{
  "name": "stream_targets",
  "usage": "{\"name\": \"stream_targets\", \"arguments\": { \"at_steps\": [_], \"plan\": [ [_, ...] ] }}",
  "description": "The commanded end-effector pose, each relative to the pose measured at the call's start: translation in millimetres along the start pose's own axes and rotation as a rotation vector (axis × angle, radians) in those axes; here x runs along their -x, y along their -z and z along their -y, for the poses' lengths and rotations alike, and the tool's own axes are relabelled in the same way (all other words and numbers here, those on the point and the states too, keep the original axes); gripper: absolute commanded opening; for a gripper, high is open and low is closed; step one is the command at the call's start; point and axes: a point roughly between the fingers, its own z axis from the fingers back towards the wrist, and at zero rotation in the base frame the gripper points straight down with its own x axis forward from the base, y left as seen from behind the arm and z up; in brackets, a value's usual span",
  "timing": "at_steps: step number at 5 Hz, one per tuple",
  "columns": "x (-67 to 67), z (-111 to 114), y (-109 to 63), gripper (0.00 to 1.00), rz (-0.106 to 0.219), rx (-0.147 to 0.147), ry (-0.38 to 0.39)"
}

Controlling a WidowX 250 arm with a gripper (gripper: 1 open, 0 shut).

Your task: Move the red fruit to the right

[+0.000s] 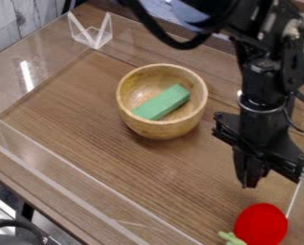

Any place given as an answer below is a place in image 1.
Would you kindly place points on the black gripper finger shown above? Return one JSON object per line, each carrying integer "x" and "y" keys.
{"x": 241, "y": 159}
{"x": 259, "y": 169}

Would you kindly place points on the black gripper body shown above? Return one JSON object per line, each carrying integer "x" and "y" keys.
{"x": 261, "y": 135}

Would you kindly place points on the red felt fruit green leaf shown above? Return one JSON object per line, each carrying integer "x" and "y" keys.
{"x": 260, "y": 225}

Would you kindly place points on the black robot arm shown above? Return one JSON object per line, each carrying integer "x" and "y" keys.
{"x": 265, "y": 31}

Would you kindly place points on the green rectangular block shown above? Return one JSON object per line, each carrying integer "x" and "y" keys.
{"x": 164, "y": 103}

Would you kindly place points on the wooden bowl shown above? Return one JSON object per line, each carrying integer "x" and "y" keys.
{"x": 143, "y": 84}

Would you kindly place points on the black table leg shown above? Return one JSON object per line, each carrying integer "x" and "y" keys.
{"x": 24, "y": 215}

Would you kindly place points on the clear acrylic corner bracket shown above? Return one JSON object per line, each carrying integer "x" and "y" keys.
{"x": 92, "y": 37}

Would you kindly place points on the clear acrylic tray wall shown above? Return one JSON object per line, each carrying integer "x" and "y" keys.
{"x": 91, "y": 210}

